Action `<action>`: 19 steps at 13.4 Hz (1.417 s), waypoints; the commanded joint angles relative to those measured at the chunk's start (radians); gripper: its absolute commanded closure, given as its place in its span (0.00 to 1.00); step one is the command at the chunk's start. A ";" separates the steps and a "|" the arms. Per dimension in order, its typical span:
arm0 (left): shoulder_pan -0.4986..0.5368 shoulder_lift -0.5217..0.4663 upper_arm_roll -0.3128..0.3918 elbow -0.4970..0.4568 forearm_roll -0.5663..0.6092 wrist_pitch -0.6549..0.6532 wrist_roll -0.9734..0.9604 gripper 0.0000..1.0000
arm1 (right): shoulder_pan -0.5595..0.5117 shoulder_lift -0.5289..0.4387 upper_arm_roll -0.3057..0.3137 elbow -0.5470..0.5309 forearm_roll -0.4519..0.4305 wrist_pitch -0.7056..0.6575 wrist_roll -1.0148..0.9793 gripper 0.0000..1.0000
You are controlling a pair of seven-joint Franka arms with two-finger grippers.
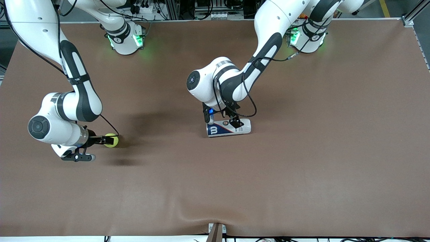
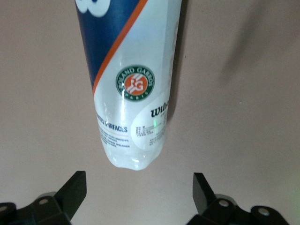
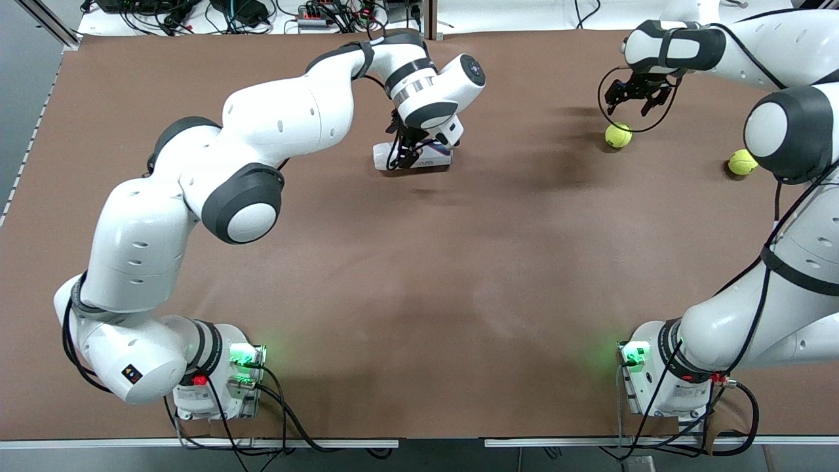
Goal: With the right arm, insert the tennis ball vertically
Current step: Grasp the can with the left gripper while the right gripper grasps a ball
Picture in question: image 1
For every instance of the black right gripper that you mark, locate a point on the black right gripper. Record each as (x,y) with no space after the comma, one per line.
(92,140)

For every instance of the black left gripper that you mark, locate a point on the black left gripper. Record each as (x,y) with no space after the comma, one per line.
(231,114)

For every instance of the yellow tennis ball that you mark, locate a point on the yellow tennis ball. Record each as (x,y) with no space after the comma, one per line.
(111,146)

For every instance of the white blue tennis ball can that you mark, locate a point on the white blue tennis ball can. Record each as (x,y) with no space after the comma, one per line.
(218,131)

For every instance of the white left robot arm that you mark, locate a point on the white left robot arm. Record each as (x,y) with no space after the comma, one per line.
(268,27)

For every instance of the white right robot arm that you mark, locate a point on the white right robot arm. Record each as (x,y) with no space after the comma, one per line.
(50,129)

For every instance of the brown table mat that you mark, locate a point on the brown table mat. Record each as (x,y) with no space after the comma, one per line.
(215,188)

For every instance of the white connector block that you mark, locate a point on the white connector block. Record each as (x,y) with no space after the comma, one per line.
(220,15)

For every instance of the orange bagged goods pile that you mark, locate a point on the orange bagged goods pile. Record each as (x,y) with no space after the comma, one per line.
(304,15)

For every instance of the white power strip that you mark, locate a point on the white power strip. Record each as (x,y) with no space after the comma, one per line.
(144,9)

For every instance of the silver table edge bracket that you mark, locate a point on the silver table edge bracket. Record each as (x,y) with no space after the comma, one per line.
(216,232)

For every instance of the aluminium frame profile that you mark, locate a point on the aluminium frame profile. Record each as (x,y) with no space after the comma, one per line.
(408,21)

